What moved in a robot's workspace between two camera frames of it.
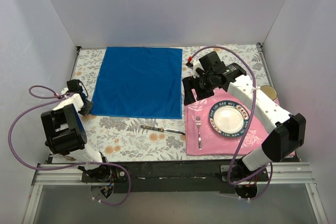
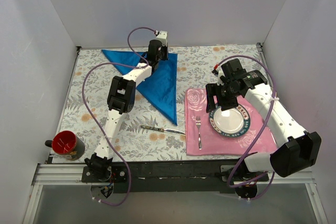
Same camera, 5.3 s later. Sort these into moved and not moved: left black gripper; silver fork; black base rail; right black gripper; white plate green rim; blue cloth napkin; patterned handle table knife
Moved: right black gripper; blue cloth napkin; left black gripper
Not moved: white plate green rim; silver fork; black base rail; patterned handle table knife
